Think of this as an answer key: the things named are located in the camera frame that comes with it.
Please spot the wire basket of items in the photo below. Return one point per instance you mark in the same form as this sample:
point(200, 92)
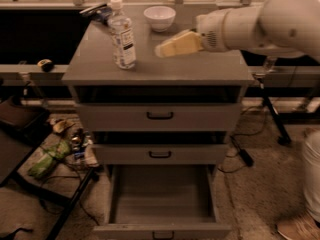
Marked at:
point(79, 154)

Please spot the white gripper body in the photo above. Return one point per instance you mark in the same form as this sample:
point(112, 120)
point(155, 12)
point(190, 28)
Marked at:
point(210, 32)

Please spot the grey middle drawer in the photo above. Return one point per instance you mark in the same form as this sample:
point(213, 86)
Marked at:
point(160, 148)

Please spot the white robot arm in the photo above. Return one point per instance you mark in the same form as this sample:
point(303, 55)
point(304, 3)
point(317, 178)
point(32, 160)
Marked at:
point(276, 28)

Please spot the clear plastic water bottle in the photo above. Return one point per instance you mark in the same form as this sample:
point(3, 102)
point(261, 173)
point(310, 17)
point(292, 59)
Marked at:
point(120, 28)

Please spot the black power adapter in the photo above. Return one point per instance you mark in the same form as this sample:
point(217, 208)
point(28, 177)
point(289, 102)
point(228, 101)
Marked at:
point(247, 159)

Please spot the white ceramic bowl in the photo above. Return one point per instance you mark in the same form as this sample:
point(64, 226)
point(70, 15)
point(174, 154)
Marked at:
point(160, 18)

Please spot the white trouser leg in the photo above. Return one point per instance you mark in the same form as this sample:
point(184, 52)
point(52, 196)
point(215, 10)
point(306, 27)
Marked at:
point(311, 161)

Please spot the blue snack bag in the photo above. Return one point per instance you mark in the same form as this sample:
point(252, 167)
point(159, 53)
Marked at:
point(99, 13)

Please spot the black tape measure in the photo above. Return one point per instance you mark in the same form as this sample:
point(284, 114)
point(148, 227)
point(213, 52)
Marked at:
point(46, 65)

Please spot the grey drawer cabinet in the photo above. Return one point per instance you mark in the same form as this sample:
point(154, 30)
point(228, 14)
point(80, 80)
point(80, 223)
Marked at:
point(92, 64)

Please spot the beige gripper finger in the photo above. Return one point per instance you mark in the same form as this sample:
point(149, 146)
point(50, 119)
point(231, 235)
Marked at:
point(170, 48)
point(186, 35)

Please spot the green chip bag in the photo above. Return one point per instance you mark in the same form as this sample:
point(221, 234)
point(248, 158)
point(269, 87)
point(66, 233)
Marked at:
point(51, 156)

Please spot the grey drawer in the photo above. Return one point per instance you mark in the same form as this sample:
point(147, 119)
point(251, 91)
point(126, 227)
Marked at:
point(161, 202)
point(160, 148)
point(159, 108)

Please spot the grey top drawer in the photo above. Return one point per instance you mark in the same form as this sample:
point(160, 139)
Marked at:
point(159, 108)

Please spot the grey bottom drawer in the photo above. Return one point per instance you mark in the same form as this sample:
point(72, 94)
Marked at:
point(161, 202)

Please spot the beige sneaker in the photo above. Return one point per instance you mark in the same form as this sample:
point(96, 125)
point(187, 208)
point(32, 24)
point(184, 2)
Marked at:
point(301, 227)

